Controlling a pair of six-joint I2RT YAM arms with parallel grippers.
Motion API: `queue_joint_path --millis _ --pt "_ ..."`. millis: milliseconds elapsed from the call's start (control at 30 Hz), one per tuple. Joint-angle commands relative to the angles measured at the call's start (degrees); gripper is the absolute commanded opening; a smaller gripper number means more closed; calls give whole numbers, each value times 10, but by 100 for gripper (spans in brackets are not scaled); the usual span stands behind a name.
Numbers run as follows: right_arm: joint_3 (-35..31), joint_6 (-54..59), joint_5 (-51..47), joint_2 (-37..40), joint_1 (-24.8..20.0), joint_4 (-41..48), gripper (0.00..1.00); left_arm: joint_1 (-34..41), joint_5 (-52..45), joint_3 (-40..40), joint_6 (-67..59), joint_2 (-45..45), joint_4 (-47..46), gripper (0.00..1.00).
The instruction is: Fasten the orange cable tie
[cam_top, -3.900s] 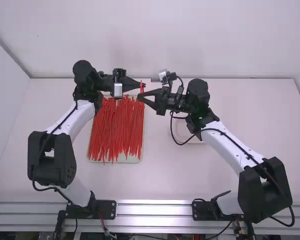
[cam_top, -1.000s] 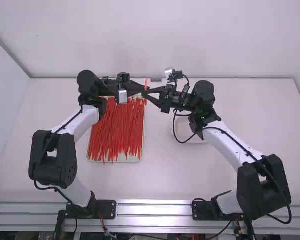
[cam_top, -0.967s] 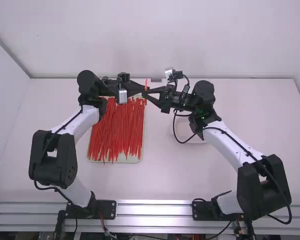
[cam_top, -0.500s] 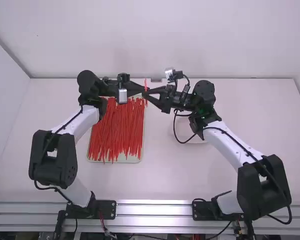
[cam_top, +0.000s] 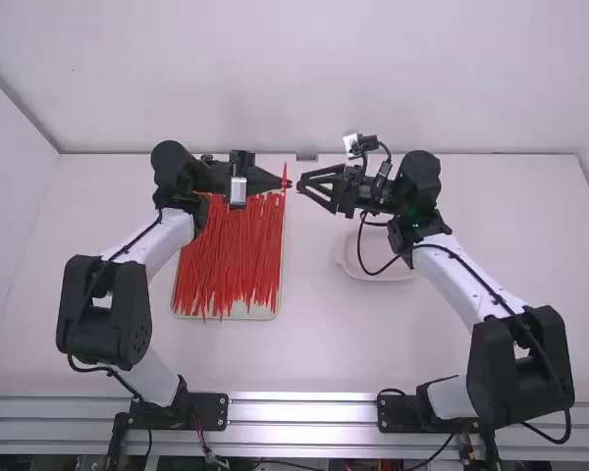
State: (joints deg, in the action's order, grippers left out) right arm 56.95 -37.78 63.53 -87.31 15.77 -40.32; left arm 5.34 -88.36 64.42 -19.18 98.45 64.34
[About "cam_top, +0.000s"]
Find white dish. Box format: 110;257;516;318
329;228;418;285

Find pale tray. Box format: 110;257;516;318
169;193;289;323

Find row of orange cable ties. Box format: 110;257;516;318
171;188;289;325

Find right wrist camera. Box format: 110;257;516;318
342;130;380;161

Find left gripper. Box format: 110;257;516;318
191;149;284;198

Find silver rails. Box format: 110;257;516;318
0;390;589;457

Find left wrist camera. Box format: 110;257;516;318
227;174;251;211

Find red wires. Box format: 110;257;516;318
194;416;227;467

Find orange cable tie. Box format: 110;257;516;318
279;160;296;197

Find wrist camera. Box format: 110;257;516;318
342;130;380;161
227;174;251;211

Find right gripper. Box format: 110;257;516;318
296;164;399;220

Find black cable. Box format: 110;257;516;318
355;210;403;277
519;405;574;445

